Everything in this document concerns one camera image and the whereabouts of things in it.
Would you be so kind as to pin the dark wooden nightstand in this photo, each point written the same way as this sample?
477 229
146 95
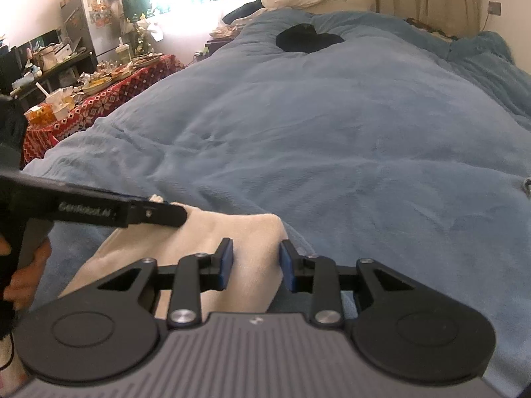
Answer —
220 45

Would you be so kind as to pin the grey wall socket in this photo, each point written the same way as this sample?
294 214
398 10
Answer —
494 8

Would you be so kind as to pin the cream knit vest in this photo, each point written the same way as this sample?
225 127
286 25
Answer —
249 240

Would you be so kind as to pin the yellow bowl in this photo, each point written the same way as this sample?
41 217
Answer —
96 86

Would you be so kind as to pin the dark storage shelf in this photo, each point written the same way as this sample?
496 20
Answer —
62 66

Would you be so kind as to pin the silver fridge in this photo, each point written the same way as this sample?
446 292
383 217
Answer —
91 25

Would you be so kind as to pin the white flower bouquet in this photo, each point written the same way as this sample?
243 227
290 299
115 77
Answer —
147 29

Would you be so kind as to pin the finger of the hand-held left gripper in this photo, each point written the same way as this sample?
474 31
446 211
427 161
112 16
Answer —
157 214

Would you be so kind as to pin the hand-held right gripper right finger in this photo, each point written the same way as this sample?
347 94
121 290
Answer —
287 263

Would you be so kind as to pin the dark blue pillow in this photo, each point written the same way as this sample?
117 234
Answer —
244 12

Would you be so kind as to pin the red patterned tablecloth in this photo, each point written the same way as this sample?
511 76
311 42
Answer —
120 95

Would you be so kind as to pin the person's left hand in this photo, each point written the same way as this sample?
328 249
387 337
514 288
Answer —
29 284

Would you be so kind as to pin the black cloth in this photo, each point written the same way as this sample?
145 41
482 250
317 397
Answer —
309 39

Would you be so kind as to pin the patterned pillow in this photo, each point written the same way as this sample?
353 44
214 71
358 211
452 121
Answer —
431 29

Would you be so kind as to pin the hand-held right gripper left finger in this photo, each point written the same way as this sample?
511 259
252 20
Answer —
227 263

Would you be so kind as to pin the blue fleece blanket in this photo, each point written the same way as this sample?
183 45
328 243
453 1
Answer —
311 132

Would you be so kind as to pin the green drink cup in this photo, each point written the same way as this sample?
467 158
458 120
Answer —
123 54

